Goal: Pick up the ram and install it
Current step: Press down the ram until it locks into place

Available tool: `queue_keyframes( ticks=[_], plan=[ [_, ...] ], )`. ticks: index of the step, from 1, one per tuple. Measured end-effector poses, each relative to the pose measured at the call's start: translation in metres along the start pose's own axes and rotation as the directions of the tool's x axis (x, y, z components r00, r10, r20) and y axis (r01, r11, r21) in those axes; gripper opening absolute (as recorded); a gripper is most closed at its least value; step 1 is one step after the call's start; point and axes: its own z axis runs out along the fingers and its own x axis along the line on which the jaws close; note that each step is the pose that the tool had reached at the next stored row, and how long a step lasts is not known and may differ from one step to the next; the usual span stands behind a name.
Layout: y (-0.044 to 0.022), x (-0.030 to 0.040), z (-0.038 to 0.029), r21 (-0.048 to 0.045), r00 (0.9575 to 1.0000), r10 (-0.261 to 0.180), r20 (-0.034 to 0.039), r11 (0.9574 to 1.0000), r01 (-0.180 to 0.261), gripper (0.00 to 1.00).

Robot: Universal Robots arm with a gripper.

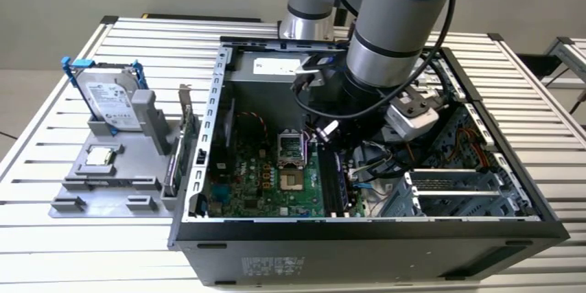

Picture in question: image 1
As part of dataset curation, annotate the orange yellow wire bundle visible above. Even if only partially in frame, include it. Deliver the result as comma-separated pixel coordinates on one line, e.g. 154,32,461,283
450,127,494,172

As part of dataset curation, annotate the aluminium side table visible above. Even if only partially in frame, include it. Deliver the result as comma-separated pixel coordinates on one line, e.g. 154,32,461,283
542,35,586,115

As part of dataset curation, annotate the CPU socket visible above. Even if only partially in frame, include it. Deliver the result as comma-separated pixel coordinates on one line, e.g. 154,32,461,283
279,167,306,193

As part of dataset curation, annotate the hard disk in blue carrier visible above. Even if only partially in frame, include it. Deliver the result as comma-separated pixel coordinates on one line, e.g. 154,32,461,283
60,56,148,134

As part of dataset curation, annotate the metal expansion slot cover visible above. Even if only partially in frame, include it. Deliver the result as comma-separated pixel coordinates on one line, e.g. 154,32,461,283
411,188,501,200

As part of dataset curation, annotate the black graphics card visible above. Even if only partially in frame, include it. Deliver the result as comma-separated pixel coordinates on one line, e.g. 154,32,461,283
162,83,200,201

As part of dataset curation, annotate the green motherboard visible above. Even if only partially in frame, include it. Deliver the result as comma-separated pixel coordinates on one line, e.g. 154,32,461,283
206,131,367,218

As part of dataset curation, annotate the black RAM slot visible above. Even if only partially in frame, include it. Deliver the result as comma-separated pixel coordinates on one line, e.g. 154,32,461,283
322,148,338,218
318,143,331,218
329,150,343,218

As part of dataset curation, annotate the wire locking lever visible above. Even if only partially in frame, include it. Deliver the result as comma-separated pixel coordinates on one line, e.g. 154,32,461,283
299,131,311,169

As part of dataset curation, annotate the twisted orange black wire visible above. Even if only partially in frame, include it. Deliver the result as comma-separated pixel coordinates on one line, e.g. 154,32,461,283
235,111,272,145

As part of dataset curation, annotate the silver CPU chip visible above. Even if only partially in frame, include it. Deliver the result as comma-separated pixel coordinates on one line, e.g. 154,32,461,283
84,148,115,167

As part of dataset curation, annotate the metal socket cover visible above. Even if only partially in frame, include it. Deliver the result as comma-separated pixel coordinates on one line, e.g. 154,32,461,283
275,129,307,167

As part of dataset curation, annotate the RAM stick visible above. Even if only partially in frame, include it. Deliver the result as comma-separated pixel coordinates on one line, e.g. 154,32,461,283
63,176,155,187
334,151,351,213

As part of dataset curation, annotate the grey power supply unit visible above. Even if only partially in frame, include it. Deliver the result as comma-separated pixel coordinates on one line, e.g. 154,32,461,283
226,51,317,132

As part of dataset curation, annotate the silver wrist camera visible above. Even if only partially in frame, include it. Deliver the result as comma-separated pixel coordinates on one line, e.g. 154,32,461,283
383,97,442,142
292,53,339,89

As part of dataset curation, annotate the black camera cable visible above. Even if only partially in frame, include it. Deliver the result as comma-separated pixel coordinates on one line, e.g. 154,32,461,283
292,0,459,119

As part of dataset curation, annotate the thick black cable bundle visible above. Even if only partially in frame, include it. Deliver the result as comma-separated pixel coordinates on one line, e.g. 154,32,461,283
357,140,441,180

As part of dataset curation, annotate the grey parts rack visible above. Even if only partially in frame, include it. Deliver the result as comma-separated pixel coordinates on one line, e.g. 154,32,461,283
48,90,203,220

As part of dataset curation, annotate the white grey wire bundle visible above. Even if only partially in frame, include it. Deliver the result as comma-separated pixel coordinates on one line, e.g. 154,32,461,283
350,164,381,180

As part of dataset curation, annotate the black PC case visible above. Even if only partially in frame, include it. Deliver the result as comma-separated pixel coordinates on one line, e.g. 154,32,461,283
167,34,571,287

